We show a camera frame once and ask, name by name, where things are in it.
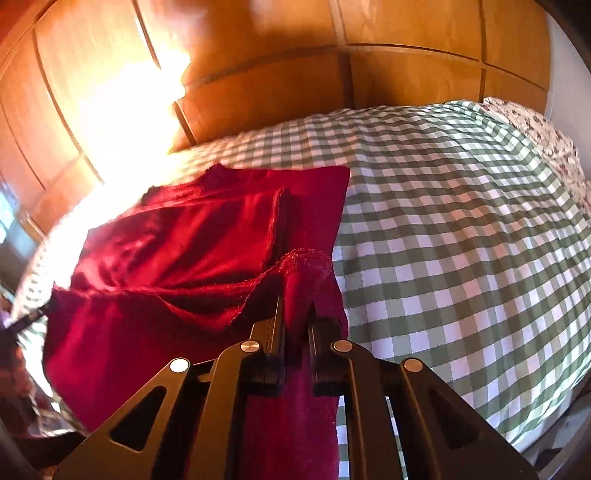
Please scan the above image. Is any red fleece garment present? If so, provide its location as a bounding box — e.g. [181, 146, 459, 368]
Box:
[41, 165, 352, 480]

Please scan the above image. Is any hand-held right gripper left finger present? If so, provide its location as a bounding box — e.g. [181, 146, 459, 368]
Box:
[58, 294, 284, 480]

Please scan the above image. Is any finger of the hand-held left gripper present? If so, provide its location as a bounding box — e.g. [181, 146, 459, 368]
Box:
[2, 299, 55, 335]

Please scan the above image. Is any wooden wardrobe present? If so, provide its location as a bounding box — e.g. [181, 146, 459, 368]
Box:
[0, 0, 554, 243]

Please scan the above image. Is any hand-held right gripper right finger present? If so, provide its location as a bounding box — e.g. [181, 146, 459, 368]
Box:
[307, 307, 540, 480]

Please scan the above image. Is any green checked blanket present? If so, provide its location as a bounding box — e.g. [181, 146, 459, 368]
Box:
[14, 102, 591, 457]

